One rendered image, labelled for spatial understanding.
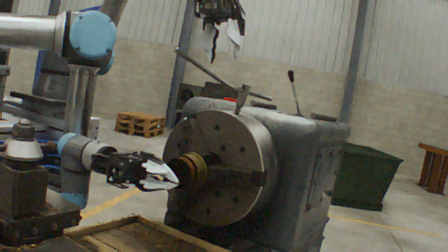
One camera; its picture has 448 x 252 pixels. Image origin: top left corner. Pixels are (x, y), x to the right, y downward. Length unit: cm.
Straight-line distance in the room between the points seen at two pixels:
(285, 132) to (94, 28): 58
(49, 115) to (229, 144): 69
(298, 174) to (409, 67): 1050
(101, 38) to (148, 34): 1122
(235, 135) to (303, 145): 21
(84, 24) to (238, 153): 49
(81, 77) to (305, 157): 66
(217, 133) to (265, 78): 1009
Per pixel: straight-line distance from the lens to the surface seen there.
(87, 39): 96
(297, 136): 110
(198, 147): 101
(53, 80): 145
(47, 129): 142
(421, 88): 1160
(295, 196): 112
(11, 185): 69
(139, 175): 91
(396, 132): 1135
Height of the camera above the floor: 128
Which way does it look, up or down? 5 degrees down
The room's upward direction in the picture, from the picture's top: 11 degrees clockwise
